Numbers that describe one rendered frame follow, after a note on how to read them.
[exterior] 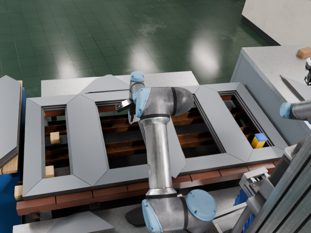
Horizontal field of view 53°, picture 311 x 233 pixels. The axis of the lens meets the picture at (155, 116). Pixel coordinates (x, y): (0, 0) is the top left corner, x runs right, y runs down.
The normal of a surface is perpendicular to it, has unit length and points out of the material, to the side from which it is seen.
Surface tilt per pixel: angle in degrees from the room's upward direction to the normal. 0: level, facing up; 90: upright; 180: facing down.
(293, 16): 90
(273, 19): 90
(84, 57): 0
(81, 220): 0
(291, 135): 90
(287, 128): 90
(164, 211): 32
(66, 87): 0
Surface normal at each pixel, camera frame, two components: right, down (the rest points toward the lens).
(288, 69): 0.11, -0.73
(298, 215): -0.91, 0.20
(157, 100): 0.19, -0.22
